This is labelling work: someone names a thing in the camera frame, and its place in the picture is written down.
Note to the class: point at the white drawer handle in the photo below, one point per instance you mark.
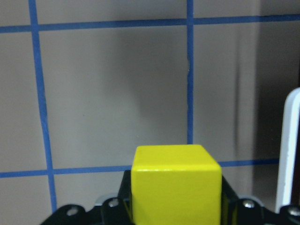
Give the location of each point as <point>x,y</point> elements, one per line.
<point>289,136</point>

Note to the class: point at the yellow block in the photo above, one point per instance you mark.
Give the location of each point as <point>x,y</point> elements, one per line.
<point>175,185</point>

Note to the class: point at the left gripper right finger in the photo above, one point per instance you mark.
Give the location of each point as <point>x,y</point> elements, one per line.
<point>236,210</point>

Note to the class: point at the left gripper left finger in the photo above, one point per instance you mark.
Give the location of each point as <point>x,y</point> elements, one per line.
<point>117,210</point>

